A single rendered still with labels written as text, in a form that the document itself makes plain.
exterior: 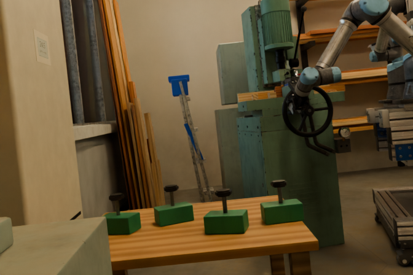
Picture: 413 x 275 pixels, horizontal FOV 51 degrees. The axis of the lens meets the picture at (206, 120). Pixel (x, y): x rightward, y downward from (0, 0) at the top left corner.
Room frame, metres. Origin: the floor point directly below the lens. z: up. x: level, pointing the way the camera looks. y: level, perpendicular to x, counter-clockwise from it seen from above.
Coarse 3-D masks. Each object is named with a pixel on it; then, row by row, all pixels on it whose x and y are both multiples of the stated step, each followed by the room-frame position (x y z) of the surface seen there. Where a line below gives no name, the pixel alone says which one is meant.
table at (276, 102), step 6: (318, 96) 2.54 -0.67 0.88; (330, 96) 2.55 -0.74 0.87; (336, 96) 2.56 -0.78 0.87; (342, 96) 2.57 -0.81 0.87; (240, 102) 2.60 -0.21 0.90; (246, 102) 2.47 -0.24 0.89; (252, 102) 2.47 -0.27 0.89; (258, 102) 2.48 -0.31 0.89; (264, 102) 2.49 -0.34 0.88; (270, 102) 2.49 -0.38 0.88; (276, 102) 2.50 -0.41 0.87; (282, 102) 2.50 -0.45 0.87; (312, 102) 2.43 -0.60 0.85; (318, 102) 2.54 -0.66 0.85; (324, 102) 2.55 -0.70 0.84; (240, 108) 2.61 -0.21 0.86; (246, 108) 2.47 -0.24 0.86; (252, 108) 2.47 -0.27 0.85; (258, 108) 2.48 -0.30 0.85; (264, 108) 2.49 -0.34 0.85; (270, 108) 2.49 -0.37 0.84
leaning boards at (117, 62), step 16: (112, 0) 4.29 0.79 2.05; (112, 16) 3.98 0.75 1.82; (112, 32) 3.73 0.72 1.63; (112, 48) 3.62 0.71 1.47; (112, 64) 3.64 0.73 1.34; (112, 80) 3.57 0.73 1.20; (128, 80) 4.22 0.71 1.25; (112, 96) 3.65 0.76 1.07; (128, 96) 4.07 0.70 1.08; (128, 112) 3.62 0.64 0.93; (128, 128) 3.71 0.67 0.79; (144, 128) 4.31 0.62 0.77; (128, 144) 3.62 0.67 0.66; (144, 144) 3.64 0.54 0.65; (128, 160) 3.66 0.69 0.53; (144, 160) 3.64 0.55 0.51; (128, 176) 3.57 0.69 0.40; (144, 176) 3.60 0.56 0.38; (160, 176) 4.05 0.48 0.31; (128, 192) 3.67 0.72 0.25; (144, 192) 3.58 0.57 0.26; (160, 192) 3.87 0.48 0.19; (144, 208) 3.62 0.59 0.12
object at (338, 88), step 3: (321, 87) 2.71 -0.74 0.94; (324, 87) 2.71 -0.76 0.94; (327, 87) 2.72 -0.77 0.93; (330, 87) 2.72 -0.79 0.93; (333, 87) 2.72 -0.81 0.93; (336, 87) 2.73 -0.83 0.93; (339, 87) 2.73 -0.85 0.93; (342, 87) 2.73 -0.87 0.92; (324, 90) 2.71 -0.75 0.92; (339, 90) 2.73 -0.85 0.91; (342, 90) 2.73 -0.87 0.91; (258, 93) 2.64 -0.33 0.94; (261, 93) 2.65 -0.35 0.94; (264, 93) 2.65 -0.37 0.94; (258, 96) 2.64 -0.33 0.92; (261, 96) 2.64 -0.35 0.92; (264, 96) 2.65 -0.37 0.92; (267, 96) 2.65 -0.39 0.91
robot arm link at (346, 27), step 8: (344, 16) 2.14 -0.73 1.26; (344, 24) 2.13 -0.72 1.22; (352, 24) 2.12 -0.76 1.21; (360, 24) 2.15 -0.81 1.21; (336, 32) 2.14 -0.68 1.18; (344, 32) 2.12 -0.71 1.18; (352, 32) 2.15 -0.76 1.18; (336, 40) 2.12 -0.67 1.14; (344, 40) 2.12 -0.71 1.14; (328, 48) 2.13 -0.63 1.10; (336, 48) 2.12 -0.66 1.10; (328, 56) 2.11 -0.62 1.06; (336, 56) 2.12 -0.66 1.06; (320, 64) 2.11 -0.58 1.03; (328, 64) 2.11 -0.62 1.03
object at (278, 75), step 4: (272, 72) 2.74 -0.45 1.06; (276, 72) 2.68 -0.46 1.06; (280, 72) 2.63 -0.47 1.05; (284, 72) 2.63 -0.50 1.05; (272, 76) 2.75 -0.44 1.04; (276, 76) 2.68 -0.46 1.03; (280, 76) 2.63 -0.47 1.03; (284, 76) 2.63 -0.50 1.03; (288, 76) 2.63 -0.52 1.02; (276, 80) 2.69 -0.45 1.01; (280, 80) 2.63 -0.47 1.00; (284, 80) 2.63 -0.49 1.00
